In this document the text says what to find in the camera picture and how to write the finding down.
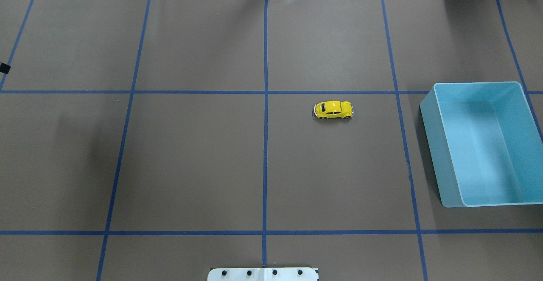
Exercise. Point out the light blue plastic bin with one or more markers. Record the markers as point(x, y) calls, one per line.
point(485, 146)

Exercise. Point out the yellow beetle toy car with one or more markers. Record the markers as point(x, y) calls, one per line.
point(333, 110)

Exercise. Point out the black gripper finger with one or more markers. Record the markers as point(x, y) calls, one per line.
point(4, 68)

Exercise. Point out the white pedestal column base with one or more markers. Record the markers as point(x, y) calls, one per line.
point(264, 274)

